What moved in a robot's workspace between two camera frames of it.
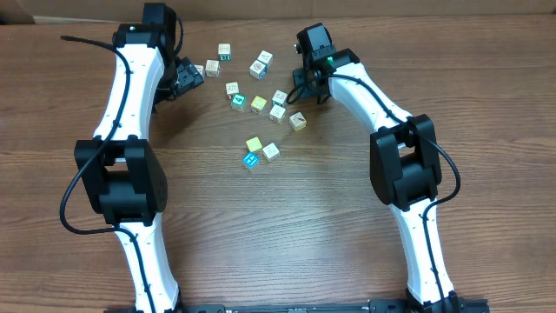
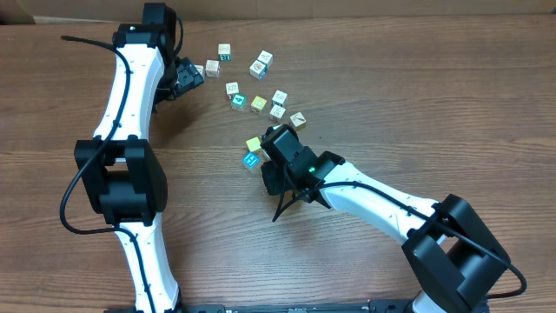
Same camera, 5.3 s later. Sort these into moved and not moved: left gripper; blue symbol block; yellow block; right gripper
Moved: right gripper
Not moved: blue symbol block; left gripper; yellow block
